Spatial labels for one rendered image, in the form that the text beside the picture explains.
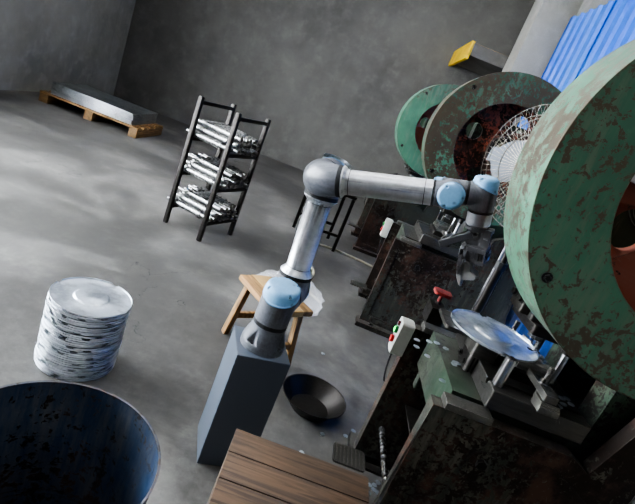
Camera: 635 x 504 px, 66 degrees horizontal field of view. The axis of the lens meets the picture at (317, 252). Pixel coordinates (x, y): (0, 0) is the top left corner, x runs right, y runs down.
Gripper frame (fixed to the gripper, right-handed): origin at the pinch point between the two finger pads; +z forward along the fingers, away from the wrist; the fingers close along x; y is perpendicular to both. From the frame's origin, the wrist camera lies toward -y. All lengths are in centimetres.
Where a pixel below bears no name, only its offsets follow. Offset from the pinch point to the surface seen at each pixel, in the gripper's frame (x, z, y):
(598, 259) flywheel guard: -40, -31, 37
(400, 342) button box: 0.8, 31.1, -16.5
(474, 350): -10.5, 16.4, 12.0
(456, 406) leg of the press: -34.5, 20.9, 15.6
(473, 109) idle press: 122, -45, -43
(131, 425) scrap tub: -97, 17, -41
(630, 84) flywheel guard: -39, -65, 33
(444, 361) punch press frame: -12.9, 22.7, 4.3
